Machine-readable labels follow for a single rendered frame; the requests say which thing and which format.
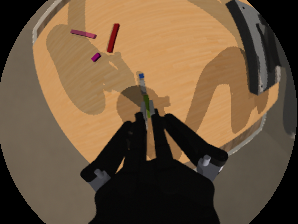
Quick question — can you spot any small magenta block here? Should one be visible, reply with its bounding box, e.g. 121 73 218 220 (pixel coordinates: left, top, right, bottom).
91 53 101 62

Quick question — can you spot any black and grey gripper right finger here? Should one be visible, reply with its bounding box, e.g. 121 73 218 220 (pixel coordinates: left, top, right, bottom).
149 100 228 196

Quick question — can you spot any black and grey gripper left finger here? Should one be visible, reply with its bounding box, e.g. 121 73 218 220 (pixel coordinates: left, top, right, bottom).
80 101 148 198

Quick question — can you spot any pink rod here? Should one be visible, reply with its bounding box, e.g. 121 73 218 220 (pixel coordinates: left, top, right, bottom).
70 30 97 39

